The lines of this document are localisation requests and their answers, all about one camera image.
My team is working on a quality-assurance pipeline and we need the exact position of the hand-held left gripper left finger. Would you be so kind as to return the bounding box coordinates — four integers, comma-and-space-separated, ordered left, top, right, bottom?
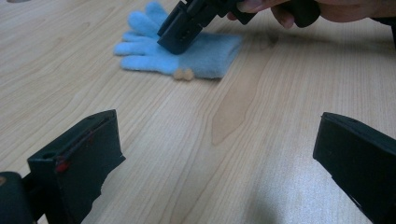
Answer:
27, 108, 127, 224

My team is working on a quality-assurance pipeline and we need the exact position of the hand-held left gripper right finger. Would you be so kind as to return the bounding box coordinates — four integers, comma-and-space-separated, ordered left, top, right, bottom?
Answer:
312, 111, 396, 224

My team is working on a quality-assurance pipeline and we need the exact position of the blue knitted glove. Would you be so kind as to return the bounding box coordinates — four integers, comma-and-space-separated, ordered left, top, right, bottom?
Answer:
113, 0, 244, 82

